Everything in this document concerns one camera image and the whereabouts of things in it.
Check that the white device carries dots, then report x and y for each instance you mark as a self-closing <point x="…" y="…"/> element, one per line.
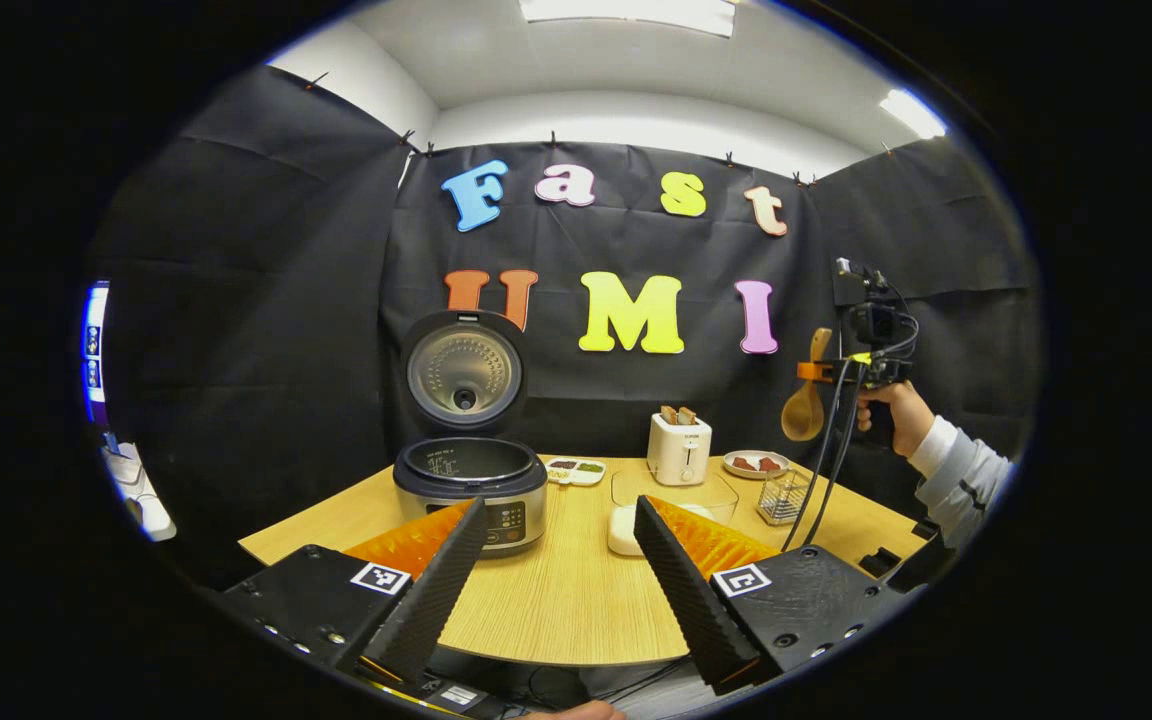
<point x="141" y="495"/>

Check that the blue white poster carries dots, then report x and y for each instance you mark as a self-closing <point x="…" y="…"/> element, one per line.
<point x="94" y="350"/>

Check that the clear glass container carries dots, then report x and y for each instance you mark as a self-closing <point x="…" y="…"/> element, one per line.
<point x="676" y="485"/>

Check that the long ceiling light panel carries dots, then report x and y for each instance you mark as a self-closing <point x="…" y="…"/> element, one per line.
<point x="626" y="15"/>

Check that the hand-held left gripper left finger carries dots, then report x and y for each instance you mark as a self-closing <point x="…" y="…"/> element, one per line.
<point x="431" y="600"/>

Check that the white divided grain tray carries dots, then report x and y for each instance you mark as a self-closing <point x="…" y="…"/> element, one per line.
<point x="576" y="471"/>

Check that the small ceiling light panel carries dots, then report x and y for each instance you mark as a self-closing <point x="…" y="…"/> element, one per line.
<point x="911" y="112"/>

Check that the white toaster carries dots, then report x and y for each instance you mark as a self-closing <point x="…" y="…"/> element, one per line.
<point x="680" y="455"/>

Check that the white rice dish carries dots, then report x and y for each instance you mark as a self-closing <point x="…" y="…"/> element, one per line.
<point x="624" y="530"/>

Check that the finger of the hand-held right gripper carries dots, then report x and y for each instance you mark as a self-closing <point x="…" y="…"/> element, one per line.
<point x="816" y="372"/>

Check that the wooden spoon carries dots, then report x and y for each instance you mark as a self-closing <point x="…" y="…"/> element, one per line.
<point x="802" y="415"/>

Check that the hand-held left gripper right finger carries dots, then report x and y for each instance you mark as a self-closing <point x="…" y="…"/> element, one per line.
<point x="691" y="600"/>

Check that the black backdrop cloth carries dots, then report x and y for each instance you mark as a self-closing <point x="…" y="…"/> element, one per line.
<point x="266" y="300"/>

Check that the grey silver rice cooker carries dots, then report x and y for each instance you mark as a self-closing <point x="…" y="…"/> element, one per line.
<point x="466" y="480"/>

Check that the white round plate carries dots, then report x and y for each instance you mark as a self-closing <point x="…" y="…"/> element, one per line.
<point x="756" y="474"/>

